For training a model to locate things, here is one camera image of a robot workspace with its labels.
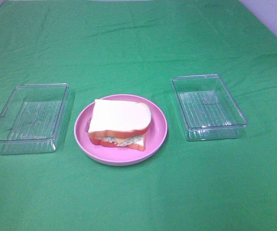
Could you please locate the green tablecloth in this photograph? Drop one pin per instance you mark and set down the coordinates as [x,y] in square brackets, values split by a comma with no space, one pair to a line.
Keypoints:
[136,47]

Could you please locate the clear plastic container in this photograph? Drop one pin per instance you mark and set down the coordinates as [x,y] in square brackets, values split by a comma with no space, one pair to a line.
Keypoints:
[33,119]
[207,109]

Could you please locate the toast bread slice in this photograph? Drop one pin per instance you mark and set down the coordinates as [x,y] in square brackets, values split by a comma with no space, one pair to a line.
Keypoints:
[98,141]
[120,119]

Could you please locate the yellow cheese slice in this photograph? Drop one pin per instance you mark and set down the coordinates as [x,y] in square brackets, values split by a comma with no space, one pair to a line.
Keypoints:
[123,142]

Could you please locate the left clear plastic container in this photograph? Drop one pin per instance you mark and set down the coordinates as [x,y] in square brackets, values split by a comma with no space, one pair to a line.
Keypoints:
[33,119]

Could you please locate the right clear plastic container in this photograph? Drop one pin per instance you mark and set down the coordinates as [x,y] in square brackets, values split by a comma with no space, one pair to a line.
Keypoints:
[207,109]

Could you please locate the green lettuce leaf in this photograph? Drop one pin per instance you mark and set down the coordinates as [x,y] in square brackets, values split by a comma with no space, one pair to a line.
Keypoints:
[137,139]

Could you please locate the pink round plate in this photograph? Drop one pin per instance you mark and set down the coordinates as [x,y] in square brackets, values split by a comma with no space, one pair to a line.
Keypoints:
[122,156]

